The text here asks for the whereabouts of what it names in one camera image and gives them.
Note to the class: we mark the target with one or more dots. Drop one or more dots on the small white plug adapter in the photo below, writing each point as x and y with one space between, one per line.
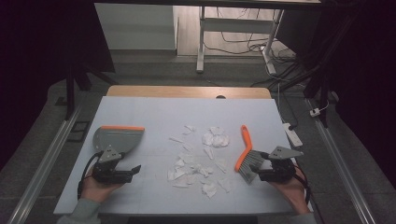
315 112

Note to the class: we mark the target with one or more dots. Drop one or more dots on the black rectangular floor frame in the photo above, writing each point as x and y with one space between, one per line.
71 132

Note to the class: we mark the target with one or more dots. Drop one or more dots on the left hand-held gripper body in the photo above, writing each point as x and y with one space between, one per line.
109 172

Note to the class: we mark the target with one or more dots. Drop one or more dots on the person's right hand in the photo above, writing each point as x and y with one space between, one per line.
295 193

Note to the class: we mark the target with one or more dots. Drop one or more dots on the pile of white paper scraps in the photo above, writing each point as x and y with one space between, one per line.
186 171

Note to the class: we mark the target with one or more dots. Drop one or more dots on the black tripod stand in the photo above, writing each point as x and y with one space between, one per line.
70 90

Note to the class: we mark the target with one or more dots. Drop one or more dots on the white cabinet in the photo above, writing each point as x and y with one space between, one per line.
134 26

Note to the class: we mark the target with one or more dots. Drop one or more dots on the grey dustpan with orange edge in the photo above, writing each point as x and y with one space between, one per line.
120 138

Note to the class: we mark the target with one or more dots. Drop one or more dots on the orange brush with grey bristles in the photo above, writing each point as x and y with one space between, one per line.
247 146

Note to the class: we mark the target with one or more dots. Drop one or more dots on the aluminium rail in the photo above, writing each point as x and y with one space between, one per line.
342 165
46 161

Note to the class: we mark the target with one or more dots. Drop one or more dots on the pale blue table mat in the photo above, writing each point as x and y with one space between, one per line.
162 115

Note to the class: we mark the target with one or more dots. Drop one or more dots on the white desk frame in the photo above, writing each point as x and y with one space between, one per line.
236 25

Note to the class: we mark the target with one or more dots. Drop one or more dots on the white power strip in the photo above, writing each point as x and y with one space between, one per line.
292 135

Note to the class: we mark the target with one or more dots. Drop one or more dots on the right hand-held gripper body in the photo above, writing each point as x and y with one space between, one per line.
278 171

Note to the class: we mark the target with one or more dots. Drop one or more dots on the person's left hand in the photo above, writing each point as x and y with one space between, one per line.
96 191

